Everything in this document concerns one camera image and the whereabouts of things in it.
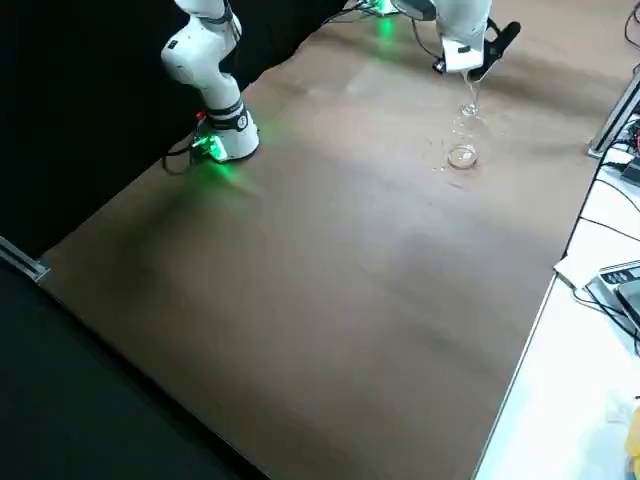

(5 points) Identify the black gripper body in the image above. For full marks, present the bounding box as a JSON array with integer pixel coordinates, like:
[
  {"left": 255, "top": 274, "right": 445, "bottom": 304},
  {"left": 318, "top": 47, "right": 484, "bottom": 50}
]
[{"left": 485, "top": 21, "right": 522, "bottom": 64}]

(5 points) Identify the thin black table cable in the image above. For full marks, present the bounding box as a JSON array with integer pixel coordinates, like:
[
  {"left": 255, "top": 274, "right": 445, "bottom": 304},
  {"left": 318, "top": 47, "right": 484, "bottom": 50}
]
[{"left": 579, "top": 214, "right": 640, "bottom": 236}]

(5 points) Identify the black arm wrist cable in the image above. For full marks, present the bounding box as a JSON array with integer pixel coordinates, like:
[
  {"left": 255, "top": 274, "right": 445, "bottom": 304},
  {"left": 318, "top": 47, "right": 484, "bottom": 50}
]
[{"left": 410, "top": 17, "right": 445, "bottom": 75}]

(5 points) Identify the black looped cable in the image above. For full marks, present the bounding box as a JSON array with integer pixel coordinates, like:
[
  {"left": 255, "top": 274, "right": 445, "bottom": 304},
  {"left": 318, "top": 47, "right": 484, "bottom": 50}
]
[{"left": 623, "top": 0, "right": 640, "bottom": 49}]

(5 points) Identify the yellow object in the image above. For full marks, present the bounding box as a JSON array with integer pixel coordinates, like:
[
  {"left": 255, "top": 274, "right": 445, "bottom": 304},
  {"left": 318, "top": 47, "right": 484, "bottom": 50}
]
[{"left": 623, "top": 399, "right": 640, "bottom": 480}]

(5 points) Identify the grey device with black panel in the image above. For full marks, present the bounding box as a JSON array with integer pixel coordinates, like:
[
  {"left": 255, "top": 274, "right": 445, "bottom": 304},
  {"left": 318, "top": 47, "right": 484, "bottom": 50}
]
[{"left": 583, "top": 259, "right": 640, "bottom": 357}]

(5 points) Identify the aluminium profile rail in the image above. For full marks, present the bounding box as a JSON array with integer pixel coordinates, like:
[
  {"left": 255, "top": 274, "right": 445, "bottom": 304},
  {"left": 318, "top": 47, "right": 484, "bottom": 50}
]
[{"left": 0, "top": 233, "right": 52, "bottom": 287}]

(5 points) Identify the thick black table cable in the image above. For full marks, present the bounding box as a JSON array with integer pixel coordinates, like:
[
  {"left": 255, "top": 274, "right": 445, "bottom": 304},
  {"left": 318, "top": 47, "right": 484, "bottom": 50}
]
[{"left": 577, "top": 142, "right": 640, "bottom": 224}]

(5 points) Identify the black device cable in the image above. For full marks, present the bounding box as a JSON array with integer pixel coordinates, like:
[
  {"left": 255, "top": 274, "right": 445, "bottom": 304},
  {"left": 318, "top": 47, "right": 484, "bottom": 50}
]
[{"left": 572, "top": 284, "right": 640, "bottom": 347}]

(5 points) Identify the white paper sheet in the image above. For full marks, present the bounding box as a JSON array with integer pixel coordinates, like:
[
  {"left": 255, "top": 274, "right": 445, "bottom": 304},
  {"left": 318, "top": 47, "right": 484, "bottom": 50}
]
[{"left": 552, "top": 253, "right": 601, "bottom": 292}]

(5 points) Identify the aluminium profile post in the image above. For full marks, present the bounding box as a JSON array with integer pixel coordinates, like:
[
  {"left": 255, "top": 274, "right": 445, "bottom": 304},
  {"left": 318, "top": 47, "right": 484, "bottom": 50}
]
[{"left": 587, "top": 64, "right": 640, "bottom": 160}]

